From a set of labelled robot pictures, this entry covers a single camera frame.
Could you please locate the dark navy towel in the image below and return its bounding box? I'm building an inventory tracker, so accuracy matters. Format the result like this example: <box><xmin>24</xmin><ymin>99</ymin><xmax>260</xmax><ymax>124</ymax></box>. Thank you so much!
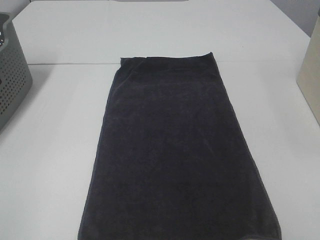
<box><xmin>77</xmin><ymin>53</ymin><xmax>282</xmax><ymax>240</ymax></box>

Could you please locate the grey perforated plastic basket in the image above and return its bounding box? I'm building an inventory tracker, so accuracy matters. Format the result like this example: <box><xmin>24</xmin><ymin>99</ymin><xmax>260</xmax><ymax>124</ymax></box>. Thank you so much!
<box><xmin>0</xmin><ymin>12</ymin><xmax>33</xmax><ymax>129</ymax></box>

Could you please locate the beige box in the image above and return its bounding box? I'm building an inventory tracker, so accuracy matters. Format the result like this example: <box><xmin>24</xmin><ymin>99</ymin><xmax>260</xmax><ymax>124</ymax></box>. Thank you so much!
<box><xmin>296</xmin><ymin>12</ymin><xmax>320</xmax><ymax>124</ymax></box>

